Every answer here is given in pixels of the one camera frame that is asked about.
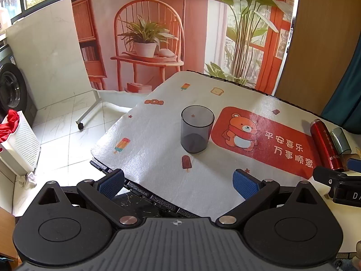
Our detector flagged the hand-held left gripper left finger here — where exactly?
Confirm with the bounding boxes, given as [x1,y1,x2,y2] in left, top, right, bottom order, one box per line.
[36,169,143,230]

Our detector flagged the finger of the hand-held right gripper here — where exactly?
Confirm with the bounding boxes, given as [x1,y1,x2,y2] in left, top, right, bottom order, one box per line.
[346,157,361,174]
[313,166,345,196]

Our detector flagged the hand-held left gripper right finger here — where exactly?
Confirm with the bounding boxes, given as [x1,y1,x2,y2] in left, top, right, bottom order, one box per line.
[215,168,325,229]

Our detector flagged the grey transparent cup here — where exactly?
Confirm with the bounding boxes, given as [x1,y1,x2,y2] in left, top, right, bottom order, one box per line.
[180,105,215,154]

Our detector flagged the grey-green metal bottle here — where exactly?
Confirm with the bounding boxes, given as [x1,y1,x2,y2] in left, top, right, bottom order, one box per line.
[329,127,352,155]

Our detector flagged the red metal bottle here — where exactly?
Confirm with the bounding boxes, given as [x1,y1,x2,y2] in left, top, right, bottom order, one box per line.
[310,119,345,172]

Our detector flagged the teal curtain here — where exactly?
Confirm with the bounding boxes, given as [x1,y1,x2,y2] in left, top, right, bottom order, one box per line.
[321,24,361,135]

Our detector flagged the printed bear tablecloth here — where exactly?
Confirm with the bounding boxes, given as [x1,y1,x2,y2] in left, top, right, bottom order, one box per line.
[91,71,361,254]

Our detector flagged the white crumpled cloth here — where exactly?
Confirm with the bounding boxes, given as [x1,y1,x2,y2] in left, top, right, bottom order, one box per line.
[19,172,38,188]

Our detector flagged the white laundry basket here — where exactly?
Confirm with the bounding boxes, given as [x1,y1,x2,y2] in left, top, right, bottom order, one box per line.
[0,116,42,176]

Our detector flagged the wooden furniture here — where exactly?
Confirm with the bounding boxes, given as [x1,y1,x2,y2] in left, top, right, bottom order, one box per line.
[0,207,22,262]

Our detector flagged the red cloth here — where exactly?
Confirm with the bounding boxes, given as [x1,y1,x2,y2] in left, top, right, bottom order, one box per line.
[0,109,20,143]

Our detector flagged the grey washing machine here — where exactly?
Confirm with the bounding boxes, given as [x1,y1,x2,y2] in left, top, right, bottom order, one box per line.
[0,40,37,125]

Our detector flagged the wooden door panel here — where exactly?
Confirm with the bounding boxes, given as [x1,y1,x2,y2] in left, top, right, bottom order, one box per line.
[275,0,361,114]

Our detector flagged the white rolling partition board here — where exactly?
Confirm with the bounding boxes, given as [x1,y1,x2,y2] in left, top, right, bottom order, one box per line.
[5,0,133,131]

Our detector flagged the wall poster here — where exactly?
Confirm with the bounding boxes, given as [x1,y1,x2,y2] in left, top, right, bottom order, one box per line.
[69,0,300,94]

